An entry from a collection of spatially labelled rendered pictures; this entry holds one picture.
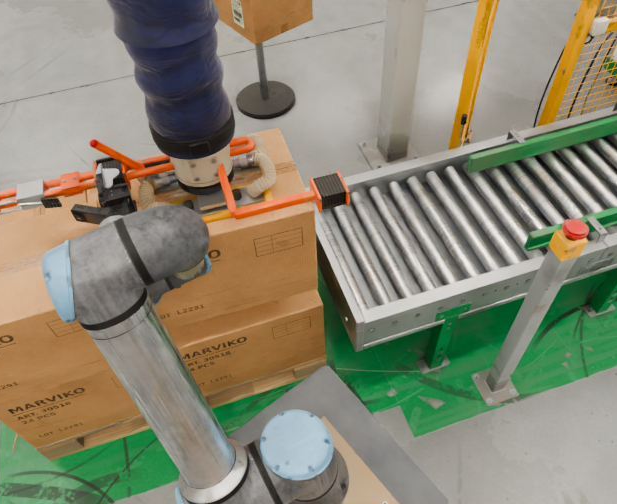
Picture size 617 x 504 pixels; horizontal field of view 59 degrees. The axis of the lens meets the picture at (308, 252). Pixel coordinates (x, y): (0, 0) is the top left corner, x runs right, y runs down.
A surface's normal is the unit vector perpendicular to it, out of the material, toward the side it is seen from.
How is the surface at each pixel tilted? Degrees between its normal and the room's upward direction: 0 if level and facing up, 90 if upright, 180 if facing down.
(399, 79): 90
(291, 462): 4
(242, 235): 90
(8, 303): 0
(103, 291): 69
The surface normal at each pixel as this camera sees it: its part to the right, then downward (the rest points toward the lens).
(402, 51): 0.29, 0.74
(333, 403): -0.04, -0.62
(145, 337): 0.70, 0.20
